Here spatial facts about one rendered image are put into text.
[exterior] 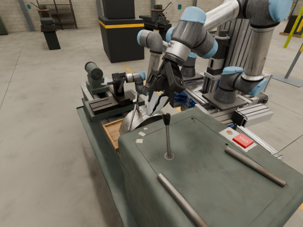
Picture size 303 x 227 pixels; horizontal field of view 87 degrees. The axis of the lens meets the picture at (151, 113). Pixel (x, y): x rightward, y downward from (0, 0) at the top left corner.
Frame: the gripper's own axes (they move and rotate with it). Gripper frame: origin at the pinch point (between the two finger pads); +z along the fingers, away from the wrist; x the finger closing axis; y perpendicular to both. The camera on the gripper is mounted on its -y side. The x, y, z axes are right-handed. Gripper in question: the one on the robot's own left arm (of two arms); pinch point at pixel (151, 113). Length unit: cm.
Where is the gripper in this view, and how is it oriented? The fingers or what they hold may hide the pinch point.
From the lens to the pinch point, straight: 55.7
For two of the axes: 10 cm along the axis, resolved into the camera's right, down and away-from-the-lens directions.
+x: -8.3, -2.7, -4.9
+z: -4.2, 8.8, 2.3
